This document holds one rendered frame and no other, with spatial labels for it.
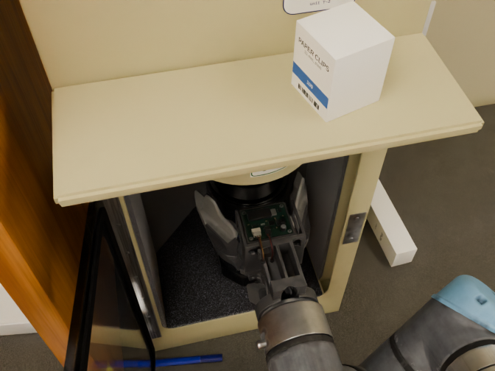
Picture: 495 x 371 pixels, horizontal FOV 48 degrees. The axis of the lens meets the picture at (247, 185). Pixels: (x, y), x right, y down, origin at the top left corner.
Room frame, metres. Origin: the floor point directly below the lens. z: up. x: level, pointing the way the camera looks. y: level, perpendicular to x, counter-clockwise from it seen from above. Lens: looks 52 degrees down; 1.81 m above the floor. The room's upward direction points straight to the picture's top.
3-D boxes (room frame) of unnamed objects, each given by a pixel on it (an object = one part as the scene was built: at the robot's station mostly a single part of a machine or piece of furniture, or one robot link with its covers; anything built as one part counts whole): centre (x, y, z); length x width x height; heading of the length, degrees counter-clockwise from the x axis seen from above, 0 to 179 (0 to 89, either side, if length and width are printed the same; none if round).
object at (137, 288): (0.33, 0.14, 1.19); 0.03 x 0.02 x 0.39; 103
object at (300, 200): (0.43, -0.07, 1.24); 0.09 x 0.03 x 0.06; 160
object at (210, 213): (0.40, 0.04, 1.24); 0.09 x 0.03 x 0.06; 47
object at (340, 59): (0.32, -0.07, 1.54); 0.05 x 0.05 x 0.06; 29
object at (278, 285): (0.32, -0.03, 1.25); 0.12 x 0.08 x 0.09; 13
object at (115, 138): (0.31, -0.01, 1.46); 0.32 x 0.12 x 0.10; 103
